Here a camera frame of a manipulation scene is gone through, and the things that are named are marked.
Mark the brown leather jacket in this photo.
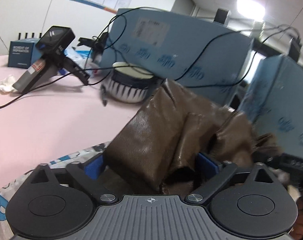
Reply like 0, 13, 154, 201
104, 81, 282, 196

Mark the pink table sheet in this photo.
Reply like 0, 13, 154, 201
0, 54, 147, 193

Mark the blue-grey printed box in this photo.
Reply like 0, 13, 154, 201
239, 55, 303, 158
100, 8, 253, 105

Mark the cartoon printed white cloth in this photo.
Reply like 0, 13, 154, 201
0, 142, 109, 239

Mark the crumpled white tissue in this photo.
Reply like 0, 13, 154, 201
0, 75, 17, 94

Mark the small dark blue box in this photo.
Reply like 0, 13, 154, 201
8, 38, 41, 69

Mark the black power adapter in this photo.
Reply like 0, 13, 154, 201
213, 8, 231, 25

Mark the black cable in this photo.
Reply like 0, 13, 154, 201
0, 6, 303, 114

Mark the black handheld camera device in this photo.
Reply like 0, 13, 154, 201
13, 25, 90, 94

